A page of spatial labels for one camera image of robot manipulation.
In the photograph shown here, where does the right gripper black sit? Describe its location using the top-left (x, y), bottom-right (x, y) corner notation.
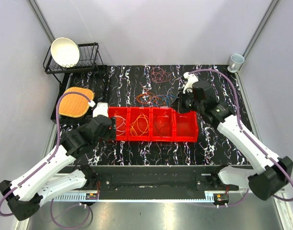
top-left (170, 88), bottom-right (204, 115)

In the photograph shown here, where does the white cable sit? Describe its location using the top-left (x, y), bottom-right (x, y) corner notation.
top-left (114, 115), bottom-right (128, 135)

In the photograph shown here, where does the yellow cable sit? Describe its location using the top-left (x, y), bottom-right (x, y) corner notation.
top-left (129, 114), bottom-right (150, 137)

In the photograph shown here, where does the pink cable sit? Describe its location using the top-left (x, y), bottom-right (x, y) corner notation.
top-left (150, 67), bottom-right (172, 83)

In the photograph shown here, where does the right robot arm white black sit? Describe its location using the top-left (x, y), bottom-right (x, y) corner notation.
top-left (173, 80), bottom-right (293, 200)

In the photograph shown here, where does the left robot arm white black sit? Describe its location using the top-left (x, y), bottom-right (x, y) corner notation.
top-left (0, 115), bottom-right (116, 221)

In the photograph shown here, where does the orange woven pad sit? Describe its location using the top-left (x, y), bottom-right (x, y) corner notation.
top-left (58, 87), bottom-right (95, 118)

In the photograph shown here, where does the black marbled mat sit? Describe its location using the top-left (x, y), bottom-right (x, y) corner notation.
top-left (49, 64), bottom-right (265, 166)

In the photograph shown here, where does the black tray under pad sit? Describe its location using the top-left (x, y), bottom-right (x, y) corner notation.
top-left (50, 71), bottom-right (103, 123)

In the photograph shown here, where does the pale blue mug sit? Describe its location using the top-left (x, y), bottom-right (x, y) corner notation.
top-left (227, 54), bottom-right (245, 73)

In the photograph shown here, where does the white bowl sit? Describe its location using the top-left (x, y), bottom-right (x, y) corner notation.
top-left (50, 37), bottom-right (80, 68)

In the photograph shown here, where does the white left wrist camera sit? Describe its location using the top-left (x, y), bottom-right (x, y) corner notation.
top-left (88, 101), bottom-right (108, 118)

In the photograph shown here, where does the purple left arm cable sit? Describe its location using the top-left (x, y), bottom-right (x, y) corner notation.
top-left (0, 92), bottom-right (96, 228)

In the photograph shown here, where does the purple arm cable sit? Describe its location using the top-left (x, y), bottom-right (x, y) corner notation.
top-left (188, 69), bottom-right (293, 208)
top-left (0, 92), bottom-right (96, 228)

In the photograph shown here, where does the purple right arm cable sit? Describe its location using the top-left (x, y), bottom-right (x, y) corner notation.
top-left (188, 69), bottom-right (293, 208)

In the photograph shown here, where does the black wire dish rack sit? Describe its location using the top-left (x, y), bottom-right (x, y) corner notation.
top-left (43, 42), bottom-right (107, 79)

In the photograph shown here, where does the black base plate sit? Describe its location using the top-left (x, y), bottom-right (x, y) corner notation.
top-left (64, 164), bottom-right (269, 200)

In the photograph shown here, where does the aluminium frame rail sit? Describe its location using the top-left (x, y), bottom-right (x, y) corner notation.
top-left (50, 173), bottom-right (286, 201)

